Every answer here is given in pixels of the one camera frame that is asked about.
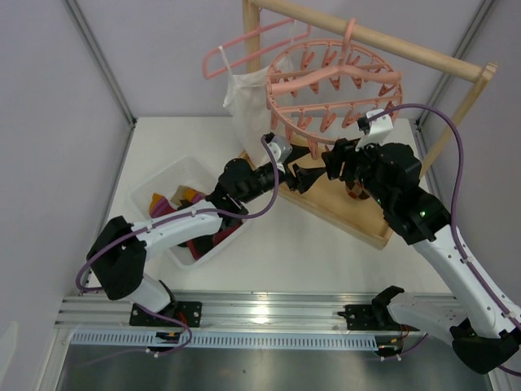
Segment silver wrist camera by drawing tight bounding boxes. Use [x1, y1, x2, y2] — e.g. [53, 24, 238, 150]
[262, 133, 292, 172]
[356, 109, 394, 151]

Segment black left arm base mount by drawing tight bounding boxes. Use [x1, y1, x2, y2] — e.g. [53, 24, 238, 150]
[129, 301, 203, 327]

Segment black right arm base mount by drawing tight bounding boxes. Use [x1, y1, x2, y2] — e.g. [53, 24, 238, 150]
[337, 304, 392, 331]

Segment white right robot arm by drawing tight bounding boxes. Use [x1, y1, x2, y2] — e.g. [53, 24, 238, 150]
[322, 139, 520, 374]

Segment pink round clip hanger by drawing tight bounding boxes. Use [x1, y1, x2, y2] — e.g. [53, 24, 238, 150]
[265, 19, 403, 156]

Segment aluminium mounting rail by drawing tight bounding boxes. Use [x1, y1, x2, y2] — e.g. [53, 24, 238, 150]
[54, 291, 375, 333]

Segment white slotted cable duct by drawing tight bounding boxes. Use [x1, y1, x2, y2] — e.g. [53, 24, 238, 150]
[70, 329, 393, 351]

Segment beige argyle sock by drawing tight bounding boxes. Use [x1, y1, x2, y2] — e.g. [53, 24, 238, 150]
[345, 182, 370, 200]
[170, 185, 197, 205]

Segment magenta striped sock yellow cuff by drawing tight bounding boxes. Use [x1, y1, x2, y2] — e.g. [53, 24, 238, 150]
[148, 193, 177, 218]

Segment white camisole top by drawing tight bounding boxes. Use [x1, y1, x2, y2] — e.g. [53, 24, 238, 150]
[219, 46, 271, 166]

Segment pink clothes hanger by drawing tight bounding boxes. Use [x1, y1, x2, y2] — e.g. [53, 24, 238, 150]
[202, 18, 312, 80]

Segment white plastic basket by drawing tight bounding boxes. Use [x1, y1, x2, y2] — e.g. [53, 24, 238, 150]
[127, 156, 251, 270]

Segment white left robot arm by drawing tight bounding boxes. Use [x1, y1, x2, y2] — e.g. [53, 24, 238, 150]
[86, 142, 326, 313]

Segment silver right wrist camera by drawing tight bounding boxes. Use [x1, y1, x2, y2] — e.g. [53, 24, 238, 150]
[356, 109, 394, 151]

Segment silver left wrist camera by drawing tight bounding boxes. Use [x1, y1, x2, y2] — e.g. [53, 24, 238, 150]
[262, 133, 292, 172]

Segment wooden clothes rack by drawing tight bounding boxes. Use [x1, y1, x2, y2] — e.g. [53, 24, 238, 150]
[242, 1, 497, 249]

